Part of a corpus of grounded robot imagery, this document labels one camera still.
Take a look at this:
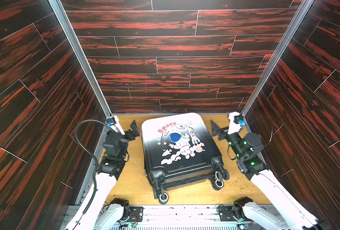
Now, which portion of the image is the black white space-print suitcase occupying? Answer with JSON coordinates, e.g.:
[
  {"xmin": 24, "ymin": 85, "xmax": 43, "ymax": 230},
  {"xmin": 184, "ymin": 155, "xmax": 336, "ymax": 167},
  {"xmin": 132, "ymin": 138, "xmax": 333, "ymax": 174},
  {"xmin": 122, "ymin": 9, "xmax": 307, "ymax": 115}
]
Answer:
[{"xmin": 141, "ymin": 113, "xmax": 230, "ymax": 205}]

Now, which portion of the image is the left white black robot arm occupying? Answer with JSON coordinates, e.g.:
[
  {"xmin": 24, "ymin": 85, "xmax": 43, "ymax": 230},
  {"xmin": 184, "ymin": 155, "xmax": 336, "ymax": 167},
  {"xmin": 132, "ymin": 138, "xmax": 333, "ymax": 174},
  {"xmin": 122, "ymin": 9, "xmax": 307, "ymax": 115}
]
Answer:
[{"xmin": 65, "ymin": 120, "xmax": 140, "ymax": 230}]

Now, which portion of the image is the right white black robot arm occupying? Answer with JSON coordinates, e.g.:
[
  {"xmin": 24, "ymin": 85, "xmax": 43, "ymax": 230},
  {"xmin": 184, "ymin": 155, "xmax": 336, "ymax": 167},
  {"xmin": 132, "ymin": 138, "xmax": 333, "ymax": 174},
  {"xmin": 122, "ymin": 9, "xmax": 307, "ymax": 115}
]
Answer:
[{"xmin": 211, "ymin": 114, "xmax": 333, "ymax": 230}]

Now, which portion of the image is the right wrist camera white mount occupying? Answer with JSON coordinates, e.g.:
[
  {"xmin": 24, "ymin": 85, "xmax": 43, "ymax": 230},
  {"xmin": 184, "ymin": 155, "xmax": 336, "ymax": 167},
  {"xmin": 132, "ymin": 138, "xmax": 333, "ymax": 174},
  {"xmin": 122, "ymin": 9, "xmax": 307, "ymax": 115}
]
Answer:
[{"xmin": 227, "ymin": 112, "xmax": 245, "ymax": 134}]

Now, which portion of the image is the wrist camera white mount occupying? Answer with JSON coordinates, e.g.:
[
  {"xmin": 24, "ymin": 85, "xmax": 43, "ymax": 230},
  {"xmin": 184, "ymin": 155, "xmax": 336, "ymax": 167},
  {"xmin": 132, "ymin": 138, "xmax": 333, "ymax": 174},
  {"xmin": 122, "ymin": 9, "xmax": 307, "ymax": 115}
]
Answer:
[
  {"xmin": 227, "ymin": 112, "xmax": 245, "ymax": 134},
  {"xmin": 106, "ymin": 116, "xmax": 124, "ymax": 135}
]

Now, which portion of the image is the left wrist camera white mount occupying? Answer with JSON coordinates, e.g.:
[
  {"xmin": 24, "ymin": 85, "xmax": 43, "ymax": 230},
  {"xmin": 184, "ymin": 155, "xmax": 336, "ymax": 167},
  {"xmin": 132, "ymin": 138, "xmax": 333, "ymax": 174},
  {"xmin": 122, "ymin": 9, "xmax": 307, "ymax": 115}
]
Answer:
[{"xmin": 106, "ymin": 116, "xmax": 124, "ymax": 135}]

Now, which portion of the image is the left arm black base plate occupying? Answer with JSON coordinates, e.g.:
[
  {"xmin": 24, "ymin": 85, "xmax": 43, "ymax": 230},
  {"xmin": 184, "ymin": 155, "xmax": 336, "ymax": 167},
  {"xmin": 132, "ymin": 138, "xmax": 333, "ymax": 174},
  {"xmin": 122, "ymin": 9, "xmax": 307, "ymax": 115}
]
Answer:
[{"xmin": 120, "ymin": 206, "xmax": 144, "ymax": 223}]

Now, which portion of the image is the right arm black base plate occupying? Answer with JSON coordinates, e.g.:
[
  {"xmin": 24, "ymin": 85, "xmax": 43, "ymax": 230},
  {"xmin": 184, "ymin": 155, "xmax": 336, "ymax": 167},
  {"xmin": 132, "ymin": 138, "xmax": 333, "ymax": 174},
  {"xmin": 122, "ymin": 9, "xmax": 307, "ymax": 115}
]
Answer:
[{"xmin": 217, "ymin": 205, "xmax": 235, "ymax": 222}]

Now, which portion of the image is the front aluminium rail frame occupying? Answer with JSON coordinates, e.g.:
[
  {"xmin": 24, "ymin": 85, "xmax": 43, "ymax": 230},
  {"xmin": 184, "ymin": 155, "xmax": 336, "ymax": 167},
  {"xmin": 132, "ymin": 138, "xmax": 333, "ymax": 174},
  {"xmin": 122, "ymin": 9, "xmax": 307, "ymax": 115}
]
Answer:
[{"xmin": 61, "ymin": 204, "xmax": 303, "ymax": 230}]

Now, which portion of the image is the left aluminium corner post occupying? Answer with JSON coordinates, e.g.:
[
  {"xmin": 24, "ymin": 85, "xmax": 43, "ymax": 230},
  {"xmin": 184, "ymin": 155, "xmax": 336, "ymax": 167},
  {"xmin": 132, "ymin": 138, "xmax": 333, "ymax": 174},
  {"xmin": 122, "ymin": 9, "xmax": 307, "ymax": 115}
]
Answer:
[{"xmin": 48, "ymin": 0, "xmax": 112, "ymax": 118}]

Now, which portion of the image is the aluminium corner post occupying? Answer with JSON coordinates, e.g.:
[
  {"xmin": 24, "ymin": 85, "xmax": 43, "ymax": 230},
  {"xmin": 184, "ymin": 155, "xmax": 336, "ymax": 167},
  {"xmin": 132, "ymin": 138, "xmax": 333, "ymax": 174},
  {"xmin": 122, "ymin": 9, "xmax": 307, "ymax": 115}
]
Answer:
[
  {"xmin": 242, "ymin": 0, "xmax": 314, "ymax": 116},
  {"xmin": 48, "ymin": 0, "xmax": 112, "ymax": 118}
]

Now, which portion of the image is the right aluminium corner post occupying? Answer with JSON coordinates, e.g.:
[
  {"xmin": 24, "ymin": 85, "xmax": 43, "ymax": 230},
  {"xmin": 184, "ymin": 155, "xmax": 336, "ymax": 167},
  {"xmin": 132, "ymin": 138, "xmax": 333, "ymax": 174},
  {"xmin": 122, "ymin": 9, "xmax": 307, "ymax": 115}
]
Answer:
[{"xmin": 242, "ymin": 0, "xmax": 314, "ymax": 116}]

